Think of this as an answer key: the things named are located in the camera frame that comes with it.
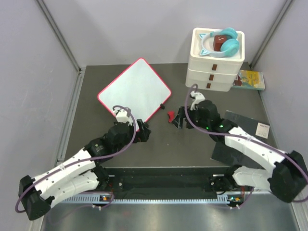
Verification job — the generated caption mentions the dark grey notebook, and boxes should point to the dark grey notebook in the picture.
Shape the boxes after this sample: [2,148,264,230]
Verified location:
[210,110,270,167]

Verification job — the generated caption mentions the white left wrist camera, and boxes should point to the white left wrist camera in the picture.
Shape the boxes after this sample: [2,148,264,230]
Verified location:
[113,109,133,126]

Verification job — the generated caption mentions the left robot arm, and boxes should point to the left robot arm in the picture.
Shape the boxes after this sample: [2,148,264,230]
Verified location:
[18,119,151,221]

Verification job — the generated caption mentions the colourful picture book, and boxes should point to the colourful picture book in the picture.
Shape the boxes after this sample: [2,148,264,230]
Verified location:
[232,70,265,91]

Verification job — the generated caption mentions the grey slotted cable duct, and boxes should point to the grey slotted cable duct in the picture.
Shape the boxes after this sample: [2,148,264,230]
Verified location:
[60,193,243,205]

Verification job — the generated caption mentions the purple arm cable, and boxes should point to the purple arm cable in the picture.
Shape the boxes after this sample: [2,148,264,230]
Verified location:
[184,83,308,209]
[15,104,138,226]

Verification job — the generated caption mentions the red bone-shaped eraser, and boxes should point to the red bone-shaped eraser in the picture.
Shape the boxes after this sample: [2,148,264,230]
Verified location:
[167,111,176,123]

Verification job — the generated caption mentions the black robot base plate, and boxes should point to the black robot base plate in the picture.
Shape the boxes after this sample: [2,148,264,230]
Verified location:
[96,167,255,193]

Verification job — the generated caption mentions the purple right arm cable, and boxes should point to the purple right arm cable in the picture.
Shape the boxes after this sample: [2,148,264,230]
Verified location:
[184,83,308,209]

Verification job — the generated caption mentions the dark red cube toy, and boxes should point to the dark red cube toy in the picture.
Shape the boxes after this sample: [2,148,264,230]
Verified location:
[213,35,228,51]

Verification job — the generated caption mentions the teal cat-ear headphones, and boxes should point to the teal cat-ear headphones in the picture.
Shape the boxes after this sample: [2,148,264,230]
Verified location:
[199,27,239,58]

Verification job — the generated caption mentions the pink framed whiteboard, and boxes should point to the pink framed whiteboard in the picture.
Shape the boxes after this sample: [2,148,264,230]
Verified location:
[97,57,172,122]

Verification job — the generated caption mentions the white three-drawer storage box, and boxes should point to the white three-drawer storage box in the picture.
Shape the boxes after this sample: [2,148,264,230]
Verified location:
[185,27,245,92]

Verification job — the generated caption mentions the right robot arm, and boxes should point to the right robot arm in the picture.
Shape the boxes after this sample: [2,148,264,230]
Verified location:
[167,100,308,203]

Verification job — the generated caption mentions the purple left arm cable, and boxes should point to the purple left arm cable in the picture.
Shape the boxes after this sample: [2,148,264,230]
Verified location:
[15,104,138,226]

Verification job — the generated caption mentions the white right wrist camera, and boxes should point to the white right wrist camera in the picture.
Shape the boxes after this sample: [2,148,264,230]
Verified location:
[190,91,205,111]

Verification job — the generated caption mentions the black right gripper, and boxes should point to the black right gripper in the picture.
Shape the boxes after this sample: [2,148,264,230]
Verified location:
[172,106,210,130]

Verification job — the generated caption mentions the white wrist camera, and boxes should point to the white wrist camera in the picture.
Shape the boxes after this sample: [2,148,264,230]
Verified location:
[113,109,133,126]
[190,91,205,111]

